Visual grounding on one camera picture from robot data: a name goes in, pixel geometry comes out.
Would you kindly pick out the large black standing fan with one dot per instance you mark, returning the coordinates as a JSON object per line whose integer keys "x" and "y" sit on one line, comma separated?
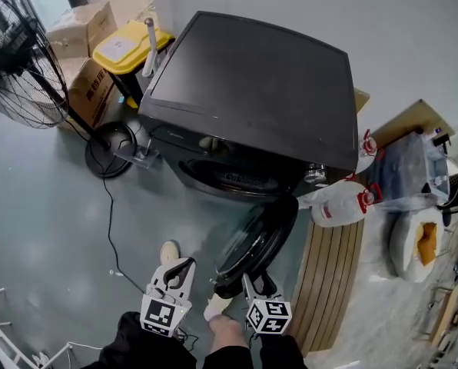
{"x": 110, "y": 152}

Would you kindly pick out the person's right leg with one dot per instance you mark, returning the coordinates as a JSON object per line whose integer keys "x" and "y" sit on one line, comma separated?
{"x": 227, "y": 333}

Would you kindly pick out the person's left shoe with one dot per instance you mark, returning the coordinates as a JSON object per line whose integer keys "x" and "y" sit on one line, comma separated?
{"x": 170, "y": 252}

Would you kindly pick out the white bottle with blue cap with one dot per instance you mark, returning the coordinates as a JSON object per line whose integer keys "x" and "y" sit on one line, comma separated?
{"x": 433, "y": 133}

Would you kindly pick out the grey sink cabinet plastic wrapped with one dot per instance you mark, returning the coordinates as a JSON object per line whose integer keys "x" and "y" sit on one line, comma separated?
{"x": 402, "y": 167}

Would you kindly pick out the small cardboard sheet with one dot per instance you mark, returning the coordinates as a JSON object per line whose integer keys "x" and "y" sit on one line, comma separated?
{"x": 361, "y": 100}

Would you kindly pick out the small clear bottle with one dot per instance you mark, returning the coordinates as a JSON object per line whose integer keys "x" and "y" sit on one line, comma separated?
{"x": 438, "y": 180}

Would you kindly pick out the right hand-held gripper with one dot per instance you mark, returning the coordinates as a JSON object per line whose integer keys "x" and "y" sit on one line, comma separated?
{"x": 269, "y": 315}

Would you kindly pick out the person's right forearm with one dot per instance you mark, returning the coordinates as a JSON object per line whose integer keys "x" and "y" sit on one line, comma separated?
{"x": 281, "y": 354}

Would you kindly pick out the small white floor object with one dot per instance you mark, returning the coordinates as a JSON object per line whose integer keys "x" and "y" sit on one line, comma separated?
{"x": 115, "y": 272}

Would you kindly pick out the black washing machine door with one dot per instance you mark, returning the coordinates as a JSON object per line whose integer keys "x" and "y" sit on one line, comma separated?
{"x": 256, "y": 240}

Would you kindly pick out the white metal rack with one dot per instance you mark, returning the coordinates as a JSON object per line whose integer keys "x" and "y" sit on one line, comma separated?
{"x": 6, "y": 340}

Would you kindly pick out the large wooden board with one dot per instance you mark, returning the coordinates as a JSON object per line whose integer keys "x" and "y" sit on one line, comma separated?
{"x": 409, "y": 121}

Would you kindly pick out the person's right shoe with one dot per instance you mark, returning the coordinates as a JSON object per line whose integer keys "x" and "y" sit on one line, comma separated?
{"x": 215, "y": 308}

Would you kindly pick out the person's shoe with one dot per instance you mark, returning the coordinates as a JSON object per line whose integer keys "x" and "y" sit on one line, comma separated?
{"x": 215, "y": 308}
{"x": 170, "y": 252}

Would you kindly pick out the person's left forearm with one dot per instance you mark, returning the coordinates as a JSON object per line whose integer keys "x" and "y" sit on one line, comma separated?
{"x": 137, "y": 348}

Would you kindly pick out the person's black shorts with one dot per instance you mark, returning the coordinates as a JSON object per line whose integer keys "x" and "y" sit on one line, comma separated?
{"x": 229, "y": 360}

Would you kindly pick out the black bin with yellow lid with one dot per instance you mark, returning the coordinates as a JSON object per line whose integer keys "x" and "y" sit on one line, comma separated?
{"x": 125, "y": 48}

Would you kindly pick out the orange cushion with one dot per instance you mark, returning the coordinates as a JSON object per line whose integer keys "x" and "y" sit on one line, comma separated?
{"x": 428, "y": 244}

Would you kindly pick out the printed cardboard box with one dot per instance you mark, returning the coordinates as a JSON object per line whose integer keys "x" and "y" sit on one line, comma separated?
{"x": 94, "y": 94}

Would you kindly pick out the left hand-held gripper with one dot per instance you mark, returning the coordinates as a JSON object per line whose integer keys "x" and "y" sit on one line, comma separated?
{"x": 160, "y": 313}

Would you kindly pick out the white flat mop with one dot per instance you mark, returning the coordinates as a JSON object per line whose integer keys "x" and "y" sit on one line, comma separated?
{"x": 151, "y": 48}

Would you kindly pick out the wooden slat platform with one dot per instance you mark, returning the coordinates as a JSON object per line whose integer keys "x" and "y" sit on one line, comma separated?
{"x": 325, "y": 283}

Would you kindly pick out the black washing machine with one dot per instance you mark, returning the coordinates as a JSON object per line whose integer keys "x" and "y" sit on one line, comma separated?
{"x": 252, "y": 90}

